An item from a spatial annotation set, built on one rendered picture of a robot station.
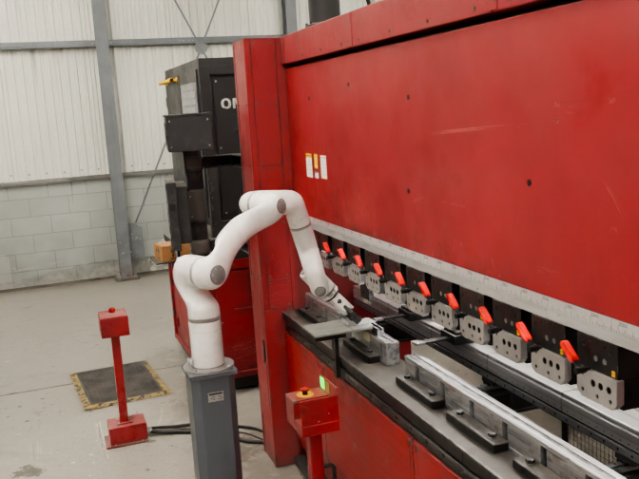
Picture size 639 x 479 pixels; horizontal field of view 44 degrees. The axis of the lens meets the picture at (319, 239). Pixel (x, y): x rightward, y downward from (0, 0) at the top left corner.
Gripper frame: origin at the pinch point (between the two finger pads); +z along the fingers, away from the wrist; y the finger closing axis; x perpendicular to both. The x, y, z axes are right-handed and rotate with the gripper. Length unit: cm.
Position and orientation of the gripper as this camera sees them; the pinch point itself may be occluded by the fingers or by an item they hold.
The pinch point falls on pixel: (354, 317)
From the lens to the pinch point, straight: 346.1
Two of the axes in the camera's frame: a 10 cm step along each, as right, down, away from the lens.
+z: 6.5, 6.8, 3.3
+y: -3.3, -1.4, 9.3
